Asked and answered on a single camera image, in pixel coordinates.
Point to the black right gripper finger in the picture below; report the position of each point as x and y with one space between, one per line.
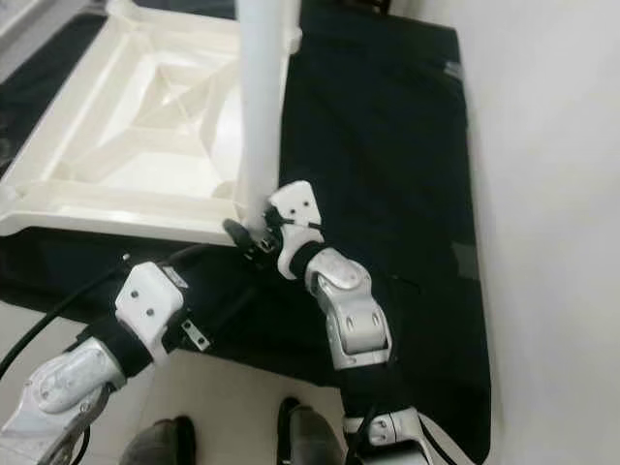
240 236

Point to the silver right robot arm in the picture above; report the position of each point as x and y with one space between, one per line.
358 310

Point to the white plastic table top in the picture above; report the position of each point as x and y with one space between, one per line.
145 116

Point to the black cloth table cover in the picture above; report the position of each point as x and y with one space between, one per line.
378 145

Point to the large grey tape patch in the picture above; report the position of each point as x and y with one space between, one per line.
465 262

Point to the small grey tape piece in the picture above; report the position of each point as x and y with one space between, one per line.
451 69

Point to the black wooden stool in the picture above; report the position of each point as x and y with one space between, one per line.
373 4

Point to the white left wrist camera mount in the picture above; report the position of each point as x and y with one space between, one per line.
150 295

